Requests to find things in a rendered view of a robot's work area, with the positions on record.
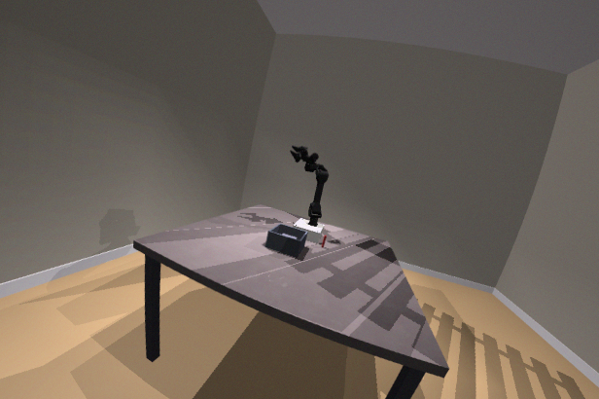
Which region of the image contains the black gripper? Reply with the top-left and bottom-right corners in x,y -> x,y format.
290,146 -> 309,163

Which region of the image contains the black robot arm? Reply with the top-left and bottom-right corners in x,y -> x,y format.
301,147 -> 329,227

